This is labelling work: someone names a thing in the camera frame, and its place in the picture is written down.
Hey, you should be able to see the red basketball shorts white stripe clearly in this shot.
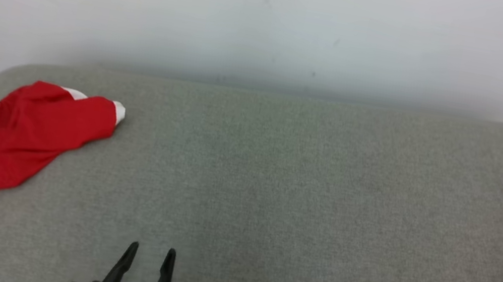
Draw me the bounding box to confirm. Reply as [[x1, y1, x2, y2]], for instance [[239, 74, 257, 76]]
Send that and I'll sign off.
[[0, 75, 129, 241]]

